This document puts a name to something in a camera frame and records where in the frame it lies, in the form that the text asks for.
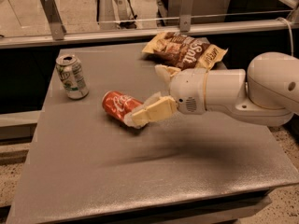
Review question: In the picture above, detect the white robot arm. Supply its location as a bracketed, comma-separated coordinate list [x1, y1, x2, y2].
[124, 52, 299, 128]

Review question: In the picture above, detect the brown chip bag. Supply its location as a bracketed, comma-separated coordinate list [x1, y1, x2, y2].
[142, 32, 227, 70]

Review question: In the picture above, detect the white cable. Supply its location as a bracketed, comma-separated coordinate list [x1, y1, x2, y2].
[275, 16, 295, 57]

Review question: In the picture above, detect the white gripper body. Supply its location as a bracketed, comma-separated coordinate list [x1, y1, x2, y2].
[169, 68, 206, 115]

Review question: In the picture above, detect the red coke can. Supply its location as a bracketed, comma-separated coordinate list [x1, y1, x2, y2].
[102, 91, 142, 121]

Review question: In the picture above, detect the metal rail bracket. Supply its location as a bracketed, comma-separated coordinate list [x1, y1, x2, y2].
[40, 0, 66, 40]
[179, 0, 193, 32]

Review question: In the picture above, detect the left metal rail bracket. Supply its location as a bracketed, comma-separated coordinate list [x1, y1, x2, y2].
[40, 0, 66, 40]

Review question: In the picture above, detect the right metal rail bracket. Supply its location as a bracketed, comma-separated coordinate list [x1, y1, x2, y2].
[179, 0, 193, 32]

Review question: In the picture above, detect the white green soda can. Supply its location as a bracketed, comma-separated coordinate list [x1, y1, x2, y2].
[56, 54, 89, 100]

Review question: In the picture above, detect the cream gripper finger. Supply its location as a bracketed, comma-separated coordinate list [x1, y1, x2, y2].
[124, 92, 178, 129]
[155, 64, 180, 85]

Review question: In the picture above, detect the metal horizontal rail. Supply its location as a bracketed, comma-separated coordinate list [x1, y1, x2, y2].
[0, 20, 288, 49]

